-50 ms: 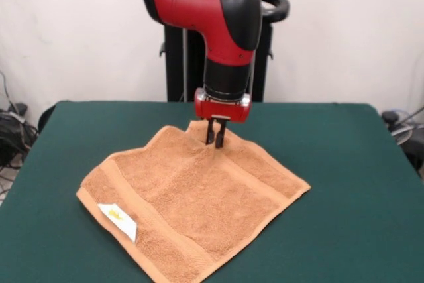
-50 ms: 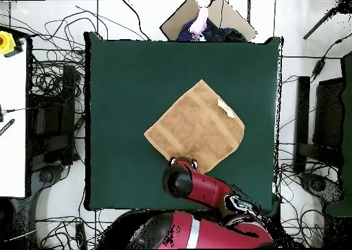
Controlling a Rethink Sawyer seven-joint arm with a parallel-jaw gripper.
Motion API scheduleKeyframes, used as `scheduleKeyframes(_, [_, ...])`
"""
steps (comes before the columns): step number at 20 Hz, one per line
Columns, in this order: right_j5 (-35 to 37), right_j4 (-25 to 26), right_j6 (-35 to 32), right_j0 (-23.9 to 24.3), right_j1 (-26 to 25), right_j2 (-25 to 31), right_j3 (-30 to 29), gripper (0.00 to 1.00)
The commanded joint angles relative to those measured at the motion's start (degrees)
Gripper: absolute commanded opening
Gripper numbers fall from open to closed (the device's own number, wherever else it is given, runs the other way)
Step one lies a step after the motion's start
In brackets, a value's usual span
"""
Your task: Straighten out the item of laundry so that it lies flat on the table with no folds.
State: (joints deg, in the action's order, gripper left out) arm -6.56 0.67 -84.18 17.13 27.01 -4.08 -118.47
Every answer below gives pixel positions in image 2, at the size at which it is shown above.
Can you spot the orange terry towel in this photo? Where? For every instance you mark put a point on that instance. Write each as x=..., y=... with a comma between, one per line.
x=198, y=123

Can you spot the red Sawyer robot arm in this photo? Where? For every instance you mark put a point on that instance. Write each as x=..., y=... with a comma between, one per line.
x=209, y=186

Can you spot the black flat panel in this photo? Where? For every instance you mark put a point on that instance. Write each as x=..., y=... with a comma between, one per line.
x=328, y=112

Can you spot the dark green table cloth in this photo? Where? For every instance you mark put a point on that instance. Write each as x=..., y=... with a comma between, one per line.
x=123, y=82

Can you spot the black power strip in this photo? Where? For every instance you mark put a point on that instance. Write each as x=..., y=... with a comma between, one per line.
x=81, y=236

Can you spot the black upright bar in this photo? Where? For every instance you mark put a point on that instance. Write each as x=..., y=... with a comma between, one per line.
x=302, y=110

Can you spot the blue dotted garment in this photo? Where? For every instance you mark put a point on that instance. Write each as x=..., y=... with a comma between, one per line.
x=184, y=33

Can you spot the dark navy garment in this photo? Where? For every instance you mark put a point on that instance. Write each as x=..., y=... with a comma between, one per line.
x=225, y=34

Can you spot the black equipment rack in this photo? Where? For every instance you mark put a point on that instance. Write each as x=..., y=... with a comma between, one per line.
x=52, y=123

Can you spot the cardboard box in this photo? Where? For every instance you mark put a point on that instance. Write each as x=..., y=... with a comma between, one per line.
x=176, y=22

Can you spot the white pink garment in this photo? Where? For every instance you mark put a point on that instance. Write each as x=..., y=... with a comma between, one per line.
x=200, y=22

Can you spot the white desk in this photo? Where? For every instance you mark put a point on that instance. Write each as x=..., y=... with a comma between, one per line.
x=12, y=123

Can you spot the black rod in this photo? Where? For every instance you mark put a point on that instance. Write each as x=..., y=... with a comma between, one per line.
x=319, y=23

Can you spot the yellow emergency stop button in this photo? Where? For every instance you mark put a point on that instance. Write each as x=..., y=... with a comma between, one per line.
x=6, y=42

